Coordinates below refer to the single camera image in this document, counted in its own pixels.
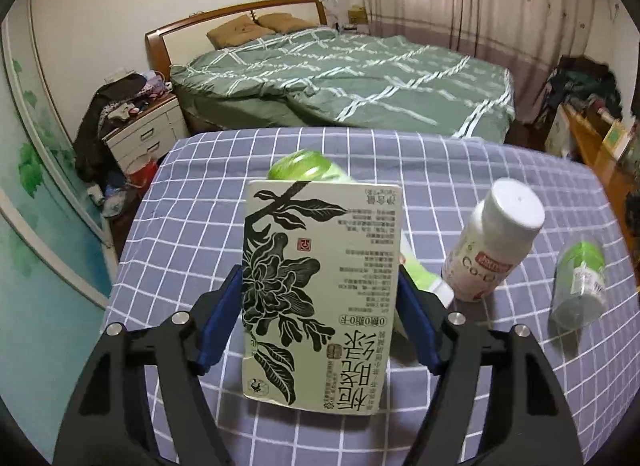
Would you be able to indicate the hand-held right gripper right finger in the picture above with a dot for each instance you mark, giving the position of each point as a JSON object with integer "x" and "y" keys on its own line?
{"x": 415, "y": 326}

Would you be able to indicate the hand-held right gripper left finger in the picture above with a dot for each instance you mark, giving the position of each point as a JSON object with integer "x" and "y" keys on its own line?
{"x": 220, "y": 326}

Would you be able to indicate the pale green floral carton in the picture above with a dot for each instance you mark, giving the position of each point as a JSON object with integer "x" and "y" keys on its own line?
{"x": 320, "y": 296}

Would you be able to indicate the white pill bottle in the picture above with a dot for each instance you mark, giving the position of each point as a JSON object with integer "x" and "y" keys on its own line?
{"x": 495, "y": 236}

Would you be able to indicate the purple checked tablecloth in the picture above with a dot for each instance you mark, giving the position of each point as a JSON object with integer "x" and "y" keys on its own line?
{"x": 200, "y": 196}

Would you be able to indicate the plastic bags on floor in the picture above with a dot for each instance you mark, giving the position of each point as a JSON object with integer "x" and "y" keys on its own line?
{"x": 112, "y": 201}

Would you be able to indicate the red bucket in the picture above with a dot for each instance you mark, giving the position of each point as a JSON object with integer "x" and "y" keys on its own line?
{"x": 142, "y": 175}

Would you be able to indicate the small green-capped clear bottle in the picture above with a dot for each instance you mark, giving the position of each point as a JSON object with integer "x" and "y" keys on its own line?
{"x": 580, "y": 286}

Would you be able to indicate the green and white drink bottle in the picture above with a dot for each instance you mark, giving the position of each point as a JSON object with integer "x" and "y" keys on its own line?
{"x": 300, "y": 165}

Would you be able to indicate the white nightstand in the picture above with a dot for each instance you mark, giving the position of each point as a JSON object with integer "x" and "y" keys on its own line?
{"x": 147, "y": 133}

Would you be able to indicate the painted wardrobe sliding door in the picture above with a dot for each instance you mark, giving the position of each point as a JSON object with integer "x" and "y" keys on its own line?
{"x": 45, "y": 196}

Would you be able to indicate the pile of clothes on nightstand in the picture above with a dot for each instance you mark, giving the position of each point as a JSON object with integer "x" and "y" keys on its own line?
{"x": 95, "y": 130}

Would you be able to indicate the white board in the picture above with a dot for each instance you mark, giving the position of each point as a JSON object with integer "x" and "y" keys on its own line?
{"x": 556, "y": 135}

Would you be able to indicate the wooden desk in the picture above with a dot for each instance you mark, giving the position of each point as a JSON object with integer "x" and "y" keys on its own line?
{"x": 600, "y": 165}

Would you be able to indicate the green checked quilt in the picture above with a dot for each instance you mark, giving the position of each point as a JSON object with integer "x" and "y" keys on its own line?
{"x": 350, "y": 75}

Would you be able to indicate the green framed card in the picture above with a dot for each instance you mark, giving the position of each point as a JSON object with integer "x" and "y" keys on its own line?
{"x": 616, "y": 138}

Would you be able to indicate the wooden bed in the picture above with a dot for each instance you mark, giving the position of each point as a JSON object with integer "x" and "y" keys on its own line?
{"x": 165, "y": 45}

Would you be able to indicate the brown pillow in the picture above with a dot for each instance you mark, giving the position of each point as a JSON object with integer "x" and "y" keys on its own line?
{"x": 287, "y": 22}
{"x": 237, "y": 31}

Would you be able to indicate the pile of dark clothes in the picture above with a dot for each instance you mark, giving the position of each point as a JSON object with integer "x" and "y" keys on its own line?
{"x": 580, "y": 80}

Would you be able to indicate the pink and mauve curtain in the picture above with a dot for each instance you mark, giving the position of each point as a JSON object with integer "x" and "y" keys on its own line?
{"x": 500, "y": 10}

